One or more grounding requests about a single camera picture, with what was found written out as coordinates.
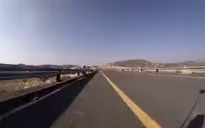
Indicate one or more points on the brown hill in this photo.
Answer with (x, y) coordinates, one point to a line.
(133, 62)

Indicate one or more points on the pale concrete barrier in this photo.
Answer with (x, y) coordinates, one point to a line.
(176, 70)

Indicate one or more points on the metal guardrail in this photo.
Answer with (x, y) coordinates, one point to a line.
(26, 96)

